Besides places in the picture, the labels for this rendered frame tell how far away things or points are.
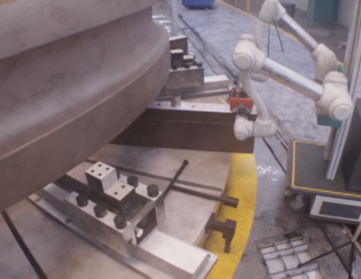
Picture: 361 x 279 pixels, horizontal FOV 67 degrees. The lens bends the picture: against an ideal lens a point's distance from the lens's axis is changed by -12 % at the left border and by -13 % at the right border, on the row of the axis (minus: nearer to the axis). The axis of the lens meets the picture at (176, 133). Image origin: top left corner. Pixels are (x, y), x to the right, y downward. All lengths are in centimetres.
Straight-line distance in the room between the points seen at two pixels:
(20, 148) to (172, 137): 148
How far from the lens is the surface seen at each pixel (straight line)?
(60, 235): 208
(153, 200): 163
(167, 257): 165
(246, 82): 193
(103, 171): 161
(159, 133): 258
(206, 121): 245
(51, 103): 160
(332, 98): 176
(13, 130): 151
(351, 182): 240
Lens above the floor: 180
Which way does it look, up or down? 32 degrees down
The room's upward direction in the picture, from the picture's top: 3 degrees counter-clockwise
